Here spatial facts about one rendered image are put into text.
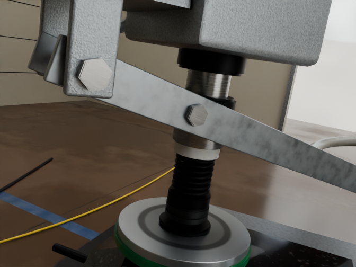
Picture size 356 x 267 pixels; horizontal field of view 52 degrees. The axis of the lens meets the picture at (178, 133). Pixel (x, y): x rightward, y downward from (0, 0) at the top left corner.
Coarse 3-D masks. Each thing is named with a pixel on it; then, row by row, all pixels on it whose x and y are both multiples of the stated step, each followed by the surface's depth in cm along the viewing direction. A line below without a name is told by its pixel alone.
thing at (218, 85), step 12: (192, 72) 51; (204, 72) 50; (192, 84) 51; (204, 84) 50; (216, 84) 50; (228, 84) 52; (204, 96) 50; (216, 96) 51; (228, 96) 55; (180, 132) 52; (192, 144) 51; (204, 144) 51; (216, 144) 52
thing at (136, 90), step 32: (32, 64) 45; (64, 64) 37; (96, 64) 35; (128, 64) 40; (128, 96) 41; (160, 96) 43; (192, 96) 45; (192, 128) 46; (224, 128) 49; (256, 128) 52; (288, 160) 57; (320, 160) 61
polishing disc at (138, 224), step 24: (120, 216) 58; (144, 216) 59; (216, 216) 63; (144, 240) 52; (168, 240) 53; (192, 240) 54; (216, 240) 55; (240, 240) 56; (168, 264) 48; (192, 264) 48; (216, 264) 49
